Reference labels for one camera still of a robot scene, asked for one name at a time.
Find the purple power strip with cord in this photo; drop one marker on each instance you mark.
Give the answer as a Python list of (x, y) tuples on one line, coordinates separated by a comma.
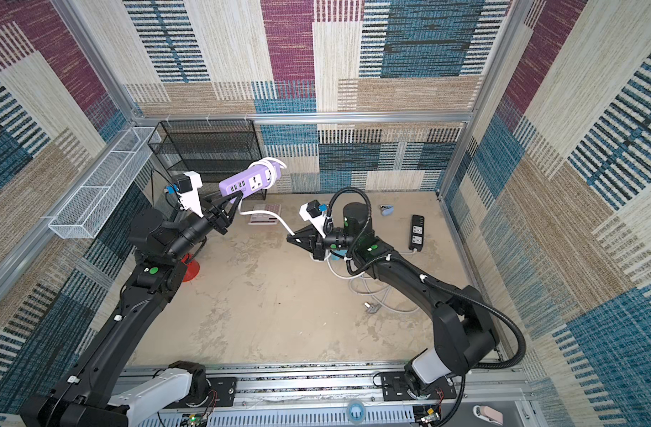
[(263, 174)]

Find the black power strip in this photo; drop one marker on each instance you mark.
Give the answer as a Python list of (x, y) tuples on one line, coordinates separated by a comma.
[(417, 233)]

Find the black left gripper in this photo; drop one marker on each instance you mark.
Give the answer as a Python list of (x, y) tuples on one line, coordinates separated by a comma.
[(216, 217)]

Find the white wire mesh basket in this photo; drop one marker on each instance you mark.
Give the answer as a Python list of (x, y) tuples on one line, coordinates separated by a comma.
[(90, 206)]

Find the pink calculator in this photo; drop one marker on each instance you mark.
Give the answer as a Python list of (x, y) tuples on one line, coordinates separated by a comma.
[(266, 215)]

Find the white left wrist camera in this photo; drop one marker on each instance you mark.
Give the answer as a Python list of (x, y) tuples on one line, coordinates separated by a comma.
[(185, 187)]

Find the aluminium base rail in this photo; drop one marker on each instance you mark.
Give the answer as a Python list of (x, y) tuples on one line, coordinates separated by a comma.
[(369, 393)]

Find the red pen cup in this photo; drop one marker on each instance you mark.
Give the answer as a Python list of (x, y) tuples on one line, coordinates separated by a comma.
[(192, 267)]

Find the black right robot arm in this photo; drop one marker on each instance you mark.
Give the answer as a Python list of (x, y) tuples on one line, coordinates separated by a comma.
[(463, 330)]

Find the black wire mesh shelf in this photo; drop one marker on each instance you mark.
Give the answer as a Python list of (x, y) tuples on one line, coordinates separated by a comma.
[(214, 148)]

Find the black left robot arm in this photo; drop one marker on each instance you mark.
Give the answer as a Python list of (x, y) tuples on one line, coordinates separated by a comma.
[(84, 396)]

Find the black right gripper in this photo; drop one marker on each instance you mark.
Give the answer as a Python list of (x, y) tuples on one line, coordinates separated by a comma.
[(315, 243)]

